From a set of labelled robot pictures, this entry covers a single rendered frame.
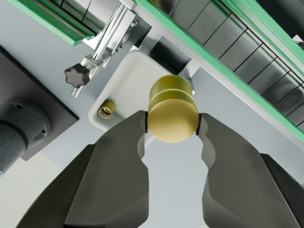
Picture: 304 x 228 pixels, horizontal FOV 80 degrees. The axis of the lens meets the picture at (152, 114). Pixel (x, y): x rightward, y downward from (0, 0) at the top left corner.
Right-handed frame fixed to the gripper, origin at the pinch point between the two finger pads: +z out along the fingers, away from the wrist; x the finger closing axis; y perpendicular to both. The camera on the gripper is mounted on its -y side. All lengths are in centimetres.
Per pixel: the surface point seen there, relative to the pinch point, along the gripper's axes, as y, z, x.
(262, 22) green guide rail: -5.1, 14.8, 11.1
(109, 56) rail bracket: 0.9, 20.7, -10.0
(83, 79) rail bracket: 1.4, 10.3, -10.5
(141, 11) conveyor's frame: -6.0, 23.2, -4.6
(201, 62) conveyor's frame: 2.0, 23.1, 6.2
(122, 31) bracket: -3.0, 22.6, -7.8
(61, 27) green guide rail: -3.9, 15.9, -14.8
